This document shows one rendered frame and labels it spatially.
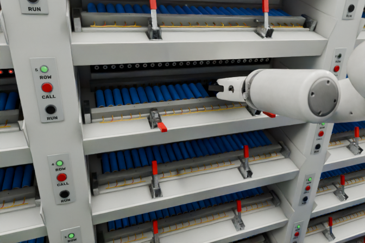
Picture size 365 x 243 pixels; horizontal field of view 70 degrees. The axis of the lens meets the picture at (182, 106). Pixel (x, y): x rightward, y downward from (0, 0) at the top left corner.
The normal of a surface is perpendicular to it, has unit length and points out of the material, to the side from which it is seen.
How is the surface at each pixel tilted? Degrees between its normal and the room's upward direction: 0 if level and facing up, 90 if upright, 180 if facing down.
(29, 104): 90
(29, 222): 18
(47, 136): 90
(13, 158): 108
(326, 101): 78
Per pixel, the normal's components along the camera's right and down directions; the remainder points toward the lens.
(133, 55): 0.31, 0.62
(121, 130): 0.13, -0.78
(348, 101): -0.95, -0.12
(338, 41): 0.33, 0.34
